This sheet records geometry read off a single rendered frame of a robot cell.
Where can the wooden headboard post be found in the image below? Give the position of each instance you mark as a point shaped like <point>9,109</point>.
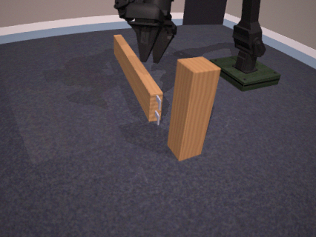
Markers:
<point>194,93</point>

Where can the wooden rail with metal hooks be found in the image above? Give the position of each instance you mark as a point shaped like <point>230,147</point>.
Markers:
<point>143,85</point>

